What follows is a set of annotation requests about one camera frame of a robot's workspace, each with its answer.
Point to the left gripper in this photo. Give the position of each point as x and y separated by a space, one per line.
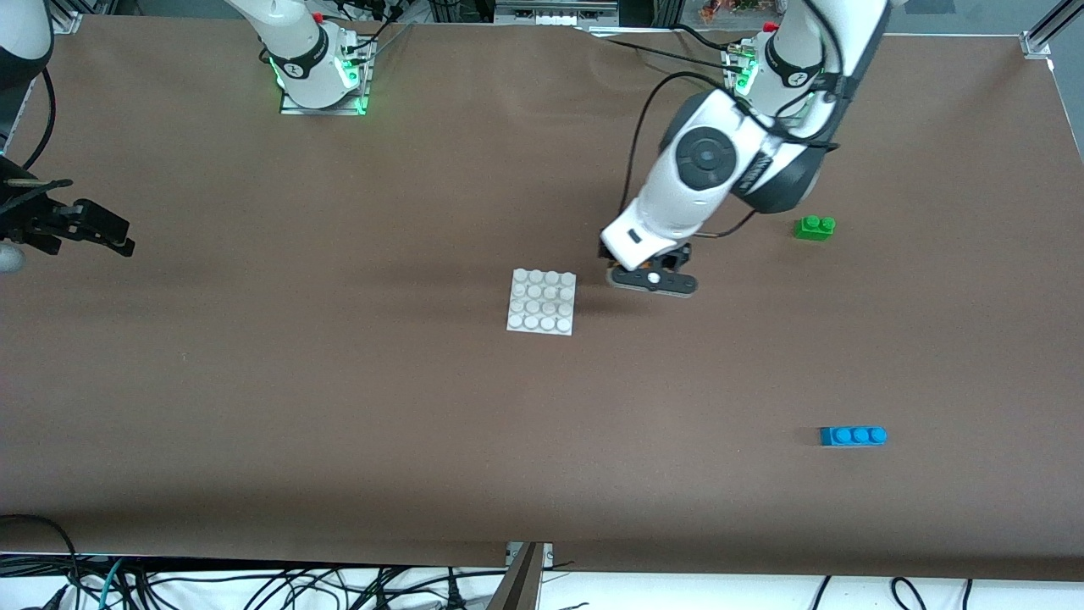
603 252

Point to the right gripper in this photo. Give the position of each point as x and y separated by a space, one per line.
27 217

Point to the white studded base plate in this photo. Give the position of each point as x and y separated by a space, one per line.
542 303

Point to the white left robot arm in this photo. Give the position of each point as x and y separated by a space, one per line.
703 161

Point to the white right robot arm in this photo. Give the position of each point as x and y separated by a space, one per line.
296 51

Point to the green two-stud block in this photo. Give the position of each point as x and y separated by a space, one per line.
813 229

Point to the blue three-stud block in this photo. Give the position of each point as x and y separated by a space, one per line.
851 436

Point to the brown table cover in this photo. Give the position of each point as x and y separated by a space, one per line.
339 381

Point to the small metal bracket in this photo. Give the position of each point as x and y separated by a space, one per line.
546 555

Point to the aluminium frame profile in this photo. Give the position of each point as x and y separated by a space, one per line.
1046 30

